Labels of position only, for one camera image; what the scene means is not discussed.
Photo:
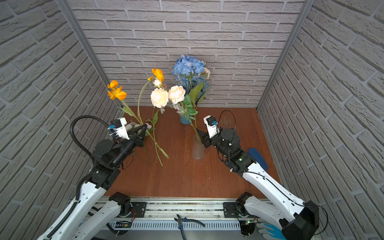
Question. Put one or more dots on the blue spray bottle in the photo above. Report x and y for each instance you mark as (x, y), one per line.
(254, 153)

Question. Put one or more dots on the peach rose flower stem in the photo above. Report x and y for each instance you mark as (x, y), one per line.
(206, 74)

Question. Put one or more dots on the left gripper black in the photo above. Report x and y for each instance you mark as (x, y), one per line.
(139, 139)

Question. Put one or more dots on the cream peony flower stem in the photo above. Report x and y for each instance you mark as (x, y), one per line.
(185, 104)

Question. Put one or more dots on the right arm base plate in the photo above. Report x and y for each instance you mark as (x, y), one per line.
(236, 210)

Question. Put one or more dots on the blue hydrangea flower stem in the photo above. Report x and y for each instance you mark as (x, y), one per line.
(188, 72)

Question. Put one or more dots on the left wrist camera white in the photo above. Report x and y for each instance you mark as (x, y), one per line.
(117, 128)

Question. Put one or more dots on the aluminium rail frame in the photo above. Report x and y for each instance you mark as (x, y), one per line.
(161, 214)

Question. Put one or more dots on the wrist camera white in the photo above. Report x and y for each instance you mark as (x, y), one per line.
(212, 126)
(117, 128)

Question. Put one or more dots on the blue work glove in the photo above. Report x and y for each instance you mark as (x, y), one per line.
(270, 232)

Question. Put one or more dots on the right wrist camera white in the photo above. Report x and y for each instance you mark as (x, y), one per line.
(212, 126)

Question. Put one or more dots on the teal ceramic vase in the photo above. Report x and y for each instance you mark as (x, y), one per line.
(185, 120)

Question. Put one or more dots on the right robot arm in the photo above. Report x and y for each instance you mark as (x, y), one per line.
(297, 220)

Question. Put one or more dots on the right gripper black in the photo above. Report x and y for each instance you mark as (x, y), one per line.
(206, 140)

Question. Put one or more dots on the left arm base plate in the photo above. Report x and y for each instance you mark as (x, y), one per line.
(135, 209)

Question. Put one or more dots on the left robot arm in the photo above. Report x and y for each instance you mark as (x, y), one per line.
(71, 224)

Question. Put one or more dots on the clear ribbed glass vase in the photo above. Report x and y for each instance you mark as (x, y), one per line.
(198, 149)

